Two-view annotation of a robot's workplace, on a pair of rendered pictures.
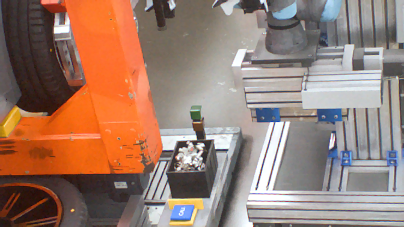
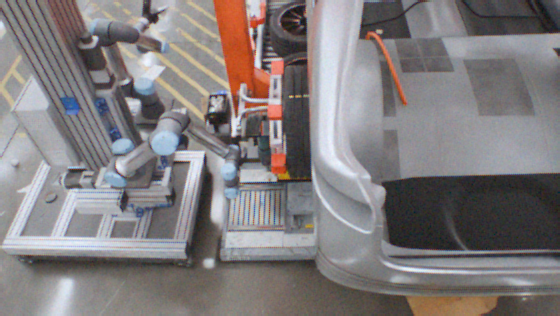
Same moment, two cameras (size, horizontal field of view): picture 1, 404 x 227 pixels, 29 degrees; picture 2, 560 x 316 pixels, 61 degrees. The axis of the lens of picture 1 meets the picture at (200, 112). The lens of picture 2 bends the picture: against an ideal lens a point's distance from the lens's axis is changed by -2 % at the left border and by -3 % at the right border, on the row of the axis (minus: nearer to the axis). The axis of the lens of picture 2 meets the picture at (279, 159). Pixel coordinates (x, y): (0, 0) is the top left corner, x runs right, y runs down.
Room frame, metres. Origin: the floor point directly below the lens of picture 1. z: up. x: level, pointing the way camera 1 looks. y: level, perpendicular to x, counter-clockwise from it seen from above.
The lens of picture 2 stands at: (4.87, -0.05, 2.87)
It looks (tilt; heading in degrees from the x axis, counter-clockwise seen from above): 49 degrees down; 169
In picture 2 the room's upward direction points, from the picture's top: 6 degrees counter-clockwise
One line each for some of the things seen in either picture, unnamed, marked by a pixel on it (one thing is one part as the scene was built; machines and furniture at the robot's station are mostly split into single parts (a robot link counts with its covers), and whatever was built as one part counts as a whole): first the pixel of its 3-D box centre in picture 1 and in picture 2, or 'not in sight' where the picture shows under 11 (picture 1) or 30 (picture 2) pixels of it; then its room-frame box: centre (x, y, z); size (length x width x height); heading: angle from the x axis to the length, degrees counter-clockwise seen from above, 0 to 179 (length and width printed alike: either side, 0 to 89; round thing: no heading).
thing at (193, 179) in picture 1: (192, 167); (218, 108); (2.27, 0.06, 0.51); 0.20 x 0.14 x 0.13; 165
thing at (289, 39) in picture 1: (285, 31); (151, 104); (2.48, -0.35, 0.87); 0.15 x 0.15 x 0.10
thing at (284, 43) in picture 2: not in sight; (307, 30); (1.42, 1.01, 0.39); 0.66 x 0.66 x 0.24
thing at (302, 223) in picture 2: not in sight; (310, 200); (2.98, 0.51, 0.13); 0.50 x 0.36 x 0.10; 163
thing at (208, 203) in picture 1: (194, 190); (220, 113); (2.24, 0.07, 0.44); 0.43 x 0.17 x 0.03; 163
